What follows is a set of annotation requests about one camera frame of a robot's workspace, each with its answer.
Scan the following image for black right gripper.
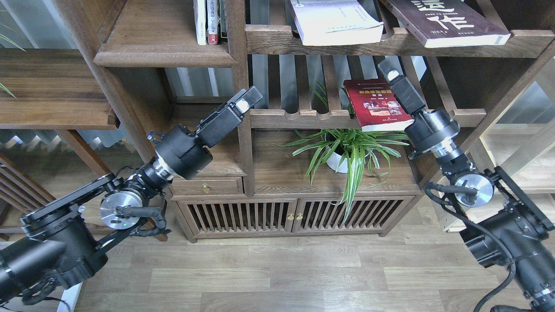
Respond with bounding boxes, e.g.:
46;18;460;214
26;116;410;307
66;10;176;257
377;59;460;157

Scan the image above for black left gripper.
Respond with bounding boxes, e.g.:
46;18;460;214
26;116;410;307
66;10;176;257
147;86;262;180

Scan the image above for maroon book white characters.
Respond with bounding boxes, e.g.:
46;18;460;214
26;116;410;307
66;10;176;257
382;0;511;48

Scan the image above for white paperback book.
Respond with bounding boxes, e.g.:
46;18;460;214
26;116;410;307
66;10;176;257
289;0;383;46

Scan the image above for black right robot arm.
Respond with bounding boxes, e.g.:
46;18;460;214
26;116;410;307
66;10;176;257
378;61;555;312

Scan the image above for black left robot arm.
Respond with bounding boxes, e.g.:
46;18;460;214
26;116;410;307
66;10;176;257
0;86;262;308

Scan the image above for light wooden shelf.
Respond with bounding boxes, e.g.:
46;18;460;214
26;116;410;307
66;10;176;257
427;56;555;233

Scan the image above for dark green upright book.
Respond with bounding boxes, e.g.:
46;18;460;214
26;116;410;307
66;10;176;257
219;0;228;43

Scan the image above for green spider plant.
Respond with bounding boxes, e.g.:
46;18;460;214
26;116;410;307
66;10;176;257
274;81;411;222

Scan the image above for small wooden drawer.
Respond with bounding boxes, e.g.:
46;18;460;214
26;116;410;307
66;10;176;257
170;176;243;196

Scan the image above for white plant pot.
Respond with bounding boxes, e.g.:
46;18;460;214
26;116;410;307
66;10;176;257
324;130;369;175

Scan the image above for red white upright book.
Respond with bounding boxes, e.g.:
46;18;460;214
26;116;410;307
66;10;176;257
206;0;220;46

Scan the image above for dark wooden bookshelf cabinet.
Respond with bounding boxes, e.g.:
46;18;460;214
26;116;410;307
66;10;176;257
54;0;554;242

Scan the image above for right slatted cabinet door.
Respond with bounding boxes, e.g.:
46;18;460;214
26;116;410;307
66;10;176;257
293;196;415;237

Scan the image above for white metal leg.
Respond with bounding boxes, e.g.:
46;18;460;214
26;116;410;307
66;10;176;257
57;283;83;312

